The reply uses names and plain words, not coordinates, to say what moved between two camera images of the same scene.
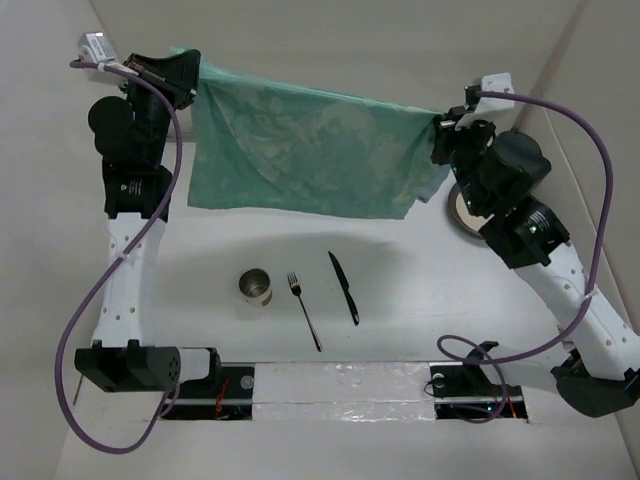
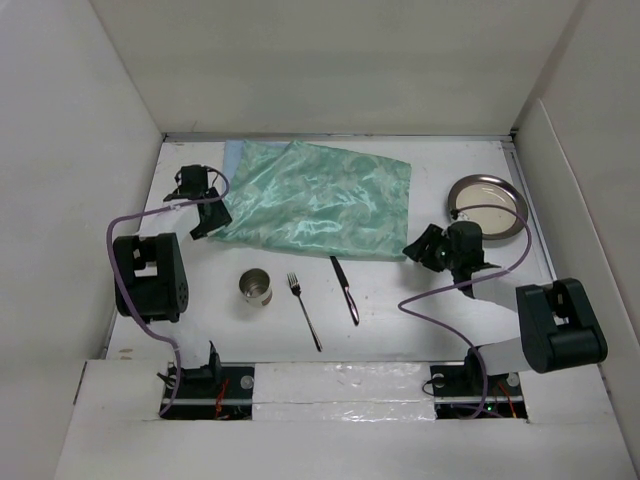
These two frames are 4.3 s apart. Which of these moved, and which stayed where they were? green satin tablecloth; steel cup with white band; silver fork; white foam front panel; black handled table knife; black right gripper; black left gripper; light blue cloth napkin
Moved: black left gripper; light blue cloth napkin; black right gripper; green satin tablecloth
Stayed: black handled table knife; steel cup with white band; silver fork; white foam front panel
